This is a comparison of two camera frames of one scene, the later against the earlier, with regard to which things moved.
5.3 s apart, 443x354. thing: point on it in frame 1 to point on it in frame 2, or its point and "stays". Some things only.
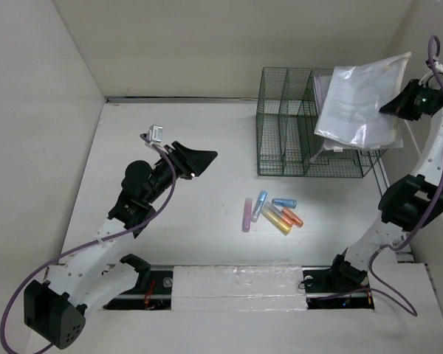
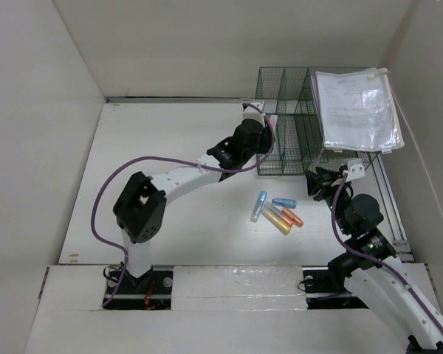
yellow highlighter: [272, 214] stays
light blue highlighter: [257, 212] stays
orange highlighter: [291, 218] stays
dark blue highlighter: [286, 203] stays
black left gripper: [196, 161] to [267, 139]
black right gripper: [401, 105] to [323, 179]
